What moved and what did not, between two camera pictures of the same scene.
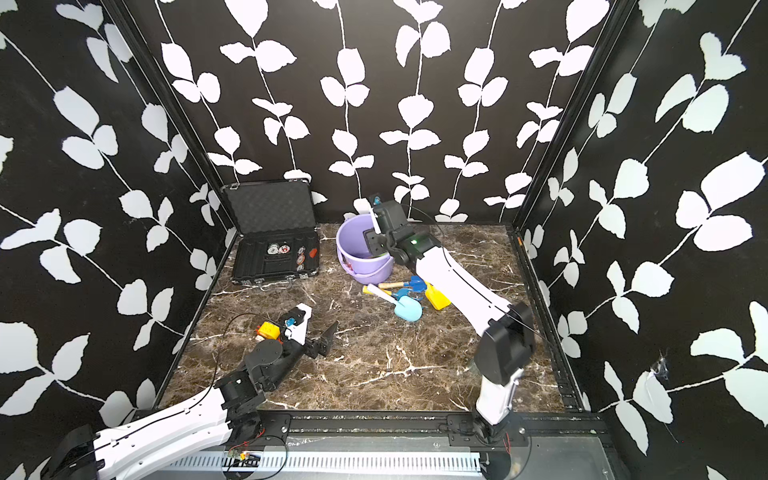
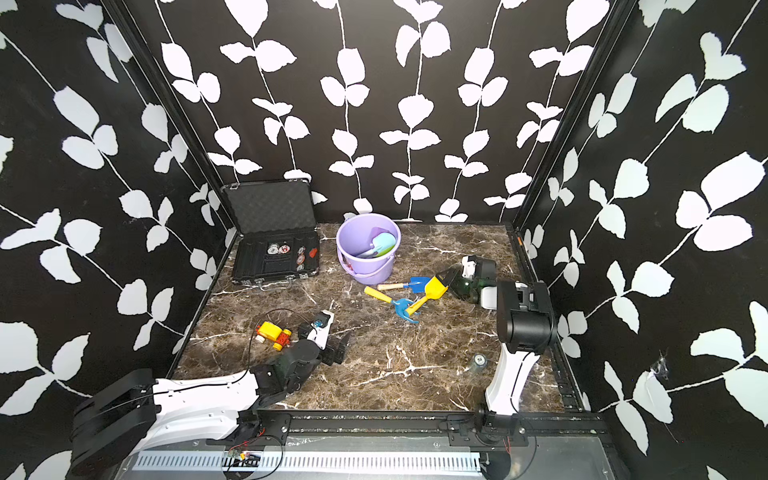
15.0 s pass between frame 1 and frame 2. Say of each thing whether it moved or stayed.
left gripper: moved
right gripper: moved
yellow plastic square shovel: moved
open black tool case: stayed
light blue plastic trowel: moved
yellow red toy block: stayed
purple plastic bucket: stayed
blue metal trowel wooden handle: stayed
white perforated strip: stayed
